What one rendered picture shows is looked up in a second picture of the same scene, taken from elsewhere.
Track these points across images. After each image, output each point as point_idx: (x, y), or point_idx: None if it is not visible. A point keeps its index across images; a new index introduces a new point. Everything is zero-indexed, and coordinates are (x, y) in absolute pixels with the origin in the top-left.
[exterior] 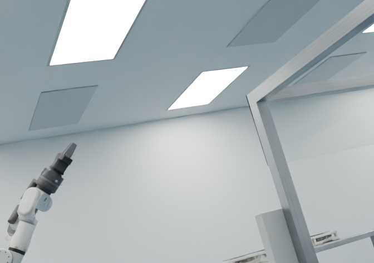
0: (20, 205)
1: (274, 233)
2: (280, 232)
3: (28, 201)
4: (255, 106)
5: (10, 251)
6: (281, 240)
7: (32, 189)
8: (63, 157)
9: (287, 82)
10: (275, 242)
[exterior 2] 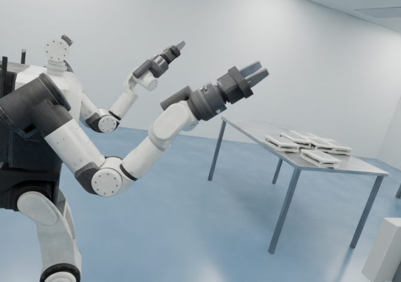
0: (157, 122)
1: (394, 248)
2: (398, 248)
3: (169, 124)
4: None
5: (122, 175)
6: (395, 255)
7: (182, 109)
8: (245, 88)
9: None
10: (389, 256)
